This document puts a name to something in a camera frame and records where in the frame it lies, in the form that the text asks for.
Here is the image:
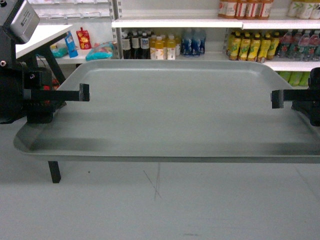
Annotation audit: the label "dark tea bottle middle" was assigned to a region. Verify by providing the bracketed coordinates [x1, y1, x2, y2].
[131, 31, 140, 60]

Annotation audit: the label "yellow juice bottle right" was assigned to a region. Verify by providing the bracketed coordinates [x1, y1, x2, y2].
[167, 35, 176, 60]

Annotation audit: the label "blue snack bag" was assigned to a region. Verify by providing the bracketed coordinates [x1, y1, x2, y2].
[64, 31, 78, 58]

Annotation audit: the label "blue water bottle left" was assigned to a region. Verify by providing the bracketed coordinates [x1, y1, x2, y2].
[181, 28, 193, 57]

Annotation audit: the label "dark tea bottle right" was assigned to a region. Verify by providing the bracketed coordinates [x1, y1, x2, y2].
[140, 32, 150, 60]

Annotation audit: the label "white slotted shelf upright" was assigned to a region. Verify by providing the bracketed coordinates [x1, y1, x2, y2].
[108, 0, 123, 60]

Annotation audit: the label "blue water bottle right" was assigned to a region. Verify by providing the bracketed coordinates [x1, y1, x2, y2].
[191, 28, 206, 57]

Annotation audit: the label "grey silver serving tray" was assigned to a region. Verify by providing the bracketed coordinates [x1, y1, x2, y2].
[13, 60, 320, 164]

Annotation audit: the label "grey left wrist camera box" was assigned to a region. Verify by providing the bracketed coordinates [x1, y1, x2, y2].
[0, 0, 40, 45]

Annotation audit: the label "white metal shelf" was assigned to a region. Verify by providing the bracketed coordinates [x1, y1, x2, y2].
[119, 51, 320, 72]
[111, 16, 243, 28]

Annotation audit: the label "white lower metal shelf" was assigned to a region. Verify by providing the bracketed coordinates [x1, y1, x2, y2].
[119, 51, 320, 72]

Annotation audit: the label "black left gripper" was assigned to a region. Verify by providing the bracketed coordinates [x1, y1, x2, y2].
[0, 61, 90, 124]

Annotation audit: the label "white upper metal shelf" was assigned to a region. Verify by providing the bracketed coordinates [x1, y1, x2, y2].
[111, 16, 243, 28]

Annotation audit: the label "orange juice bottle left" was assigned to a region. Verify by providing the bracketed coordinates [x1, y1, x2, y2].
[149, 35, 157, 60]

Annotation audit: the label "blue water bottle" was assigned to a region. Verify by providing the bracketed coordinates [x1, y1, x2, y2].
[191, 28, 206, 57]
[181, 28, 193, 57]

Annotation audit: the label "orange C100 drink bottle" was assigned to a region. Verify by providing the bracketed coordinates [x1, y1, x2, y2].
[257, 0, 274, 20]

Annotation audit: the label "red spout pouch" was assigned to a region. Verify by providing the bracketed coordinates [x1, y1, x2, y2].
[76, 27, 92, 50]

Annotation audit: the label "orange juice bottle front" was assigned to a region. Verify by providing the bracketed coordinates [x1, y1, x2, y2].
[155, 36, 165, 60]

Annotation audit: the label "orange juice bottle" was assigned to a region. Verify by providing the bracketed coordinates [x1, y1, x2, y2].
[149, 35, 157, 60]
[155, 36, 165, 60]

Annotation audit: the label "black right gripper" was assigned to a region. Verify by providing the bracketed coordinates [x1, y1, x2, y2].
[270, 67, 320, 127]

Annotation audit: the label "teal snack bag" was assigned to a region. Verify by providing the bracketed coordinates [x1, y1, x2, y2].
[85, 41, 117, 61]

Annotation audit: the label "dark tea bottle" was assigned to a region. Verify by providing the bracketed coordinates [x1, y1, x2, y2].
[121, 32, 132, 60]
[140, 32, 150, 60]
[131, 31, 140, 60]

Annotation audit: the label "dark tea bottle front left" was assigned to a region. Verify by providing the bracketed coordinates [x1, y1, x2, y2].
[121, 32, 132, 60]

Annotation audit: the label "orange drink bottle left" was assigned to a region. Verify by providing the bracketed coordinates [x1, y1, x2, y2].
[218, 0, 237, 19]

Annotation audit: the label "white checkout table black legs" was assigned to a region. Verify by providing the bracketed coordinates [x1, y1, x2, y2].
[14, 24, 74, 184]

